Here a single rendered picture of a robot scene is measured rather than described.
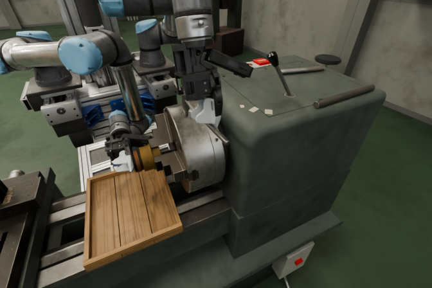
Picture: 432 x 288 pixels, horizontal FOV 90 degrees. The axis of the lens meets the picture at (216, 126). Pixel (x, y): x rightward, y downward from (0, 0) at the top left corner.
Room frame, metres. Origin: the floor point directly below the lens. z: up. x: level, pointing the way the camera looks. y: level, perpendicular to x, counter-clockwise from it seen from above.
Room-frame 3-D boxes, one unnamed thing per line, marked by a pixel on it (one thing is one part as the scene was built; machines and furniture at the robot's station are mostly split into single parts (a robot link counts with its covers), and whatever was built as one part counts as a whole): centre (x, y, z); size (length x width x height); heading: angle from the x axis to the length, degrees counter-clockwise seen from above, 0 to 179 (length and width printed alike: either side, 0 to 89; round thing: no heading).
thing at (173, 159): (0.49, 0.13, 1.09); 0.12 x 0.11 x 0.05; 25
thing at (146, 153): (0.54, 0.24, 1.08); 0.09 x 0.09 x 0.09; 25
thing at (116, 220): (0.50, 0.32, 0.88); 0.36 x 0.30 x 0.04; 25
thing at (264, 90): (0.79, -0.26, 1.06); 0.59 x 0.48 x 0.39; 115
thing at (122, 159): (0.51, 0.31, 1.10); 0.09 x 0.06 x 0.03; 25
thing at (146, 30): (1.25, 0.37, 1.33); 0.13 x 0.12 x 0.14; 104
